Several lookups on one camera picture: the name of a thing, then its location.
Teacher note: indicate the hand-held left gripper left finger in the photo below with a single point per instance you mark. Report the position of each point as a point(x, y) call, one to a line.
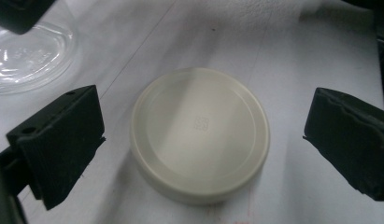
point(62, 140)

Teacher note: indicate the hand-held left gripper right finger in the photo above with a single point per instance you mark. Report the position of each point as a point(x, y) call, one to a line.
point(351, 146)

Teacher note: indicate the clear plastic jar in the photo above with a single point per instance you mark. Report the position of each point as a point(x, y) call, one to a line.
point(31, 62)

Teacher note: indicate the cream round jar lid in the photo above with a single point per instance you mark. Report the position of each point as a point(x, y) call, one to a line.
point(199, 133)

